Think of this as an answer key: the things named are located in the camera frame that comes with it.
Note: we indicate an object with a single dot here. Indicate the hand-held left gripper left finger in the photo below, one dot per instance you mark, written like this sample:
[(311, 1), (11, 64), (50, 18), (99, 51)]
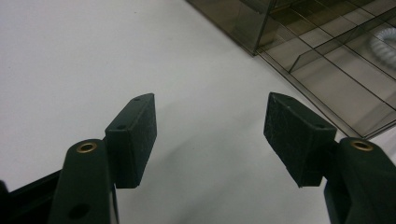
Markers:
[(132, 146)]

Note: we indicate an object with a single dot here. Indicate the clear plastic drawer organizer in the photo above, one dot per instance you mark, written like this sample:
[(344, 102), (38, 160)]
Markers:
[(339, 90)]

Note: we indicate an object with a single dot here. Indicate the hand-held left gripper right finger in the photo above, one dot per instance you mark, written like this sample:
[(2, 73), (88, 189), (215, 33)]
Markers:
[(291, 140)]

